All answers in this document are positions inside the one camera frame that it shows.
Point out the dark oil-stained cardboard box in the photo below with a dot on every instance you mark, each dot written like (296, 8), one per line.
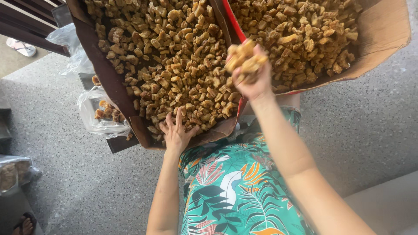
(104, 78)

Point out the pale concrete ledge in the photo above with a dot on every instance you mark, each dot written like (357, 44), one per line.
(388, 209)

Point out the black sandal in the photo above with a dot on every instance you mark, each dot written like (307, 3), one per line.
(30, 218)

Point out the green floral dress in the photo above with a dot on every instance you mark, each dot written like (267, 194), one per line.
(235, 189)

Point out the empty clear plastic bag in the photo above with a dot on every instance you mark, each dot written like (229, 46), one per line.
(73, 52)

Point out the dark wooden furniture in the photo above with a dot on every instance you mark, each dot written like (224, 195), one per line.
(29, 22)

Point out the dark grey box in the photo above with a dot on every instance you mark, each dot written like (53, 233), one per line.
(4, 129)

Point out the clear plastic bag with snacks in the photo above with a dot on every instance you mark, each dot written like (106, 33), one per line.
(103, 114)

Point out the person's left hand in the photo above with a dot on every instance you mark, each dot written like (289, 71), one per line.
(176, 138)

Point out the dark weighing scale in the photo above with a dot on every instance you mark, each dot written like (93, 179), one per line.
(119, 144)

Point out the sealed packets of snacks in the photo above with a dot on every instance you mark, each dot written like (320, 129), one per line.
(14, 173)

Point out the handful of fried snack pieces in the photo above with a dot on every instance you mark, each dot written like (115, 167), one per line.
(245, 58)

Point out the person's right fingers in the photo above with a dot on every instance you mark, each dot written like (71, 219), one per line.
(265, 57)

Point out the white flip-flop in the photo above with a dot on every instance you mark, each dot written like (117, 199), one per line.
(22, 47)

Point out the person's right hand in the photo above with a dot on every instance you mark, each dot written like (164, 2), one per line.
(254, 83)

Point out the heap of fried snack chunks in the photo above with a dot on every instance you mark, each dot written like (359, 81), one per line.
(169, 62)
(300, 39)

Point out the light brown cardboard box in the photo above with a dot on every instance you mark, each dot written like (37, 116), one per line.
(382, 36)

